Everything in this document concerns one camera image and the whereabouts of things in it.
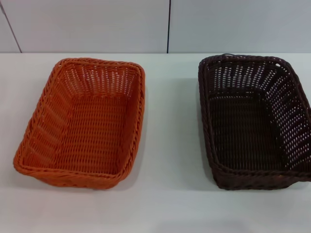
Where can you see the orange woven plastic basket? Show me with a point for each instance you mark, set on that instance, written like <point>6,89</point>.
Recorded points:
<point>85,121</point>

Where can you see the dark brown woven plastic basket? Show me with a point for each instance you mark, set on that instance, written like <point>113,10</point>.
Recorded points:
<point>243,126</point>

